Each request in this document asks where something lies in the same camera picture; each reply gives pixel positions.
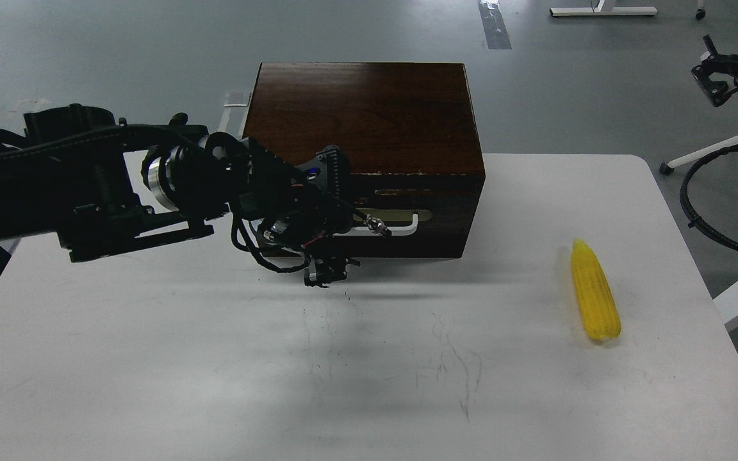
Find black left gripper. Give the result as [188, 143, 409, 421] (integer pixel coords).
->
[142, 133, 393, 288]

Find wooden drawer with white handle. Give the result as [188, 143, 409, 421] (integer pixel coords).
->
[331, 174, 486, 259]

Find yellow corn cob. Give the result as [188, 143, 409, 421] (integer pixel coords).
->
[571, 238, 623, 341]

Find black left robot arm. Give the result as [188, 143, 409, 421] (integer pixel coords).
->
[0, 103, 393, 287]

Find dark wooden drawer cabinet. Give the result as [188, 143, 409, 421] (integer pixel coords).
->
[243, 62, 486, 259]

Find white table leg base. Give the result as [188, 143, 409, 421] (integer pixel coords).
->
[548, 1, 659, 18]

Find white floor tape marks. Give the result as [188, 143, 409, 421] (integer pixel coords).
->
[217, 88, 252, 139]

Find grey floor tape strip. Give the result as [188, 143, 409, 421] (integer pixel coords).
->
[476, 1, 513, 51]

